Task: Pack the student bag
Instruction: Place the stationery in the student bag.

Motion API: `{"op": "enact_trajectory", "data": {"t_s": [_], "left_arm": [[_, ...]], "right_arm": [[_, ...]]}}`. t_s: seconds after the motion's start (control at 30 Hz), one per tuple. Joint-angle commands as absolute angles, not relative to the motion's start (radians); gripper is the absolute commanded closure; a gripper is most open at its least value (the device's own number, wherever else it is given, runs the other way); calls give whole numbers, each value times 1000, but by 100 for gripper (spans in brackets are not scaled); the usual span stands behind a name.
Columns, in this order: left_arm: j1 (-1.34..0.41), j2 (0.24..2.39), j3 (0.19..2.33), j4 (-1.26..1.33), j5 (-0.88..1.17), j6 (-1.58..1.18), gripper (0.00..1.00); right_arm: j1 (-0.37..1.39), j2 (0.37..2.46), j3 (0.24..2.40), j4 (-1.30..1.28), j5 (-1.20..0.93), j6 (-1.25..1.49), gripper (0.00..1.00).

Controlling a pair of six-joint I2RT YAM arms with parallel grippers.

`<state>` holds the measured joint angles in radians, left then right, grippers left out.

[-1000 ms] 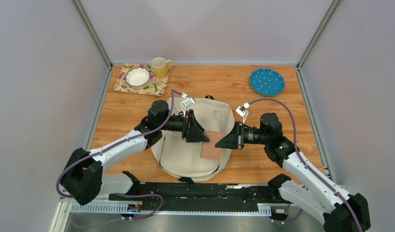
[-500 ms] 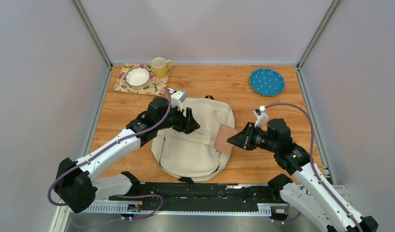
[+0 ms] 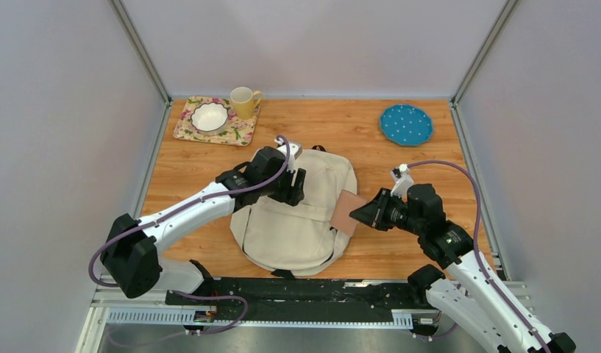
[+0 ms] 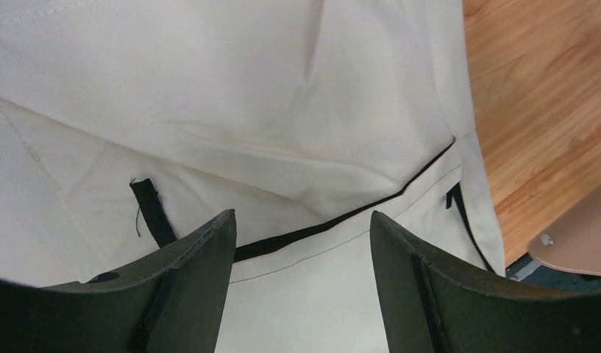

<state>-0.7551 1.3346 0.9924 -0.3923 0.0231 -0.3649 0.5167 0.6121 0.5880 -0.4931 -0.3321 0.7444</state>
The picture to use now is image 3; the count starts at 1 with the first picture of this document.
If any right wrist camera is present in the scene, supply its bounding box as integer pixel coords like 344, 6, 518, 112
390, 163, 414, 199

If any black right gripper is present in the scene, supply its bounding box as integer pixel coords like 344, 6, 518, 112
349, 188, 423, 237

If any brown small notebook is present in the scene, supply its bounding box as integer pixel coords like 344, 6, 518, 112
330, 190, 368, 238

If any yellow ceramic mug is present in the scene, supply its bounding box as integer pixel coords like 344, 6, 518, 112
230, 87, 263, 120

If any blue polka dot plate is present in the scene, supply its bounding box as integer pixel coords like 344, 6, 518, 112
379, 104, 434, 147

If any cream canvas backpack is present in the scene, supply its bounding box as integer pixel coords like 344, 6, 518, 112
230, 149, 358, 277

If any floral square tray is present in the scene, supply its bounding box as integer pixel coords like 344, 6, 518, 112
173, 96, 260, 146

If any white scalloped bowl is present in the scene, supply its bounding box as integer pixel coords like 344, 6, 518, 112
191, 102, 229, 135

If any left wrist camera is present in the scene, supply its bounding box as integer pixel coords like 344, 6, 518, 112
274, 136, 302, 174

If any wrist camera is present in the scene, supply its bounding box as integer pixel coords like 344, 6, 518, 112
390, 163, 414, 199
274, 136, 302, 174

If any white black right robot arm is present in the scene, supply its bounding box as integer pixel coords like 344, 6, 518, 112
349, 184, 576, 352

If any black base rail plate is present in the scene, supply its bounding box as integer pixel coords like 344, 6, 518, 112
165, 277, 438, 324

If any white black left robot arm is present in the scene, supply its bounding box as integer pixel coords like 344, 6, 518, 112
92, 140, 306, 305

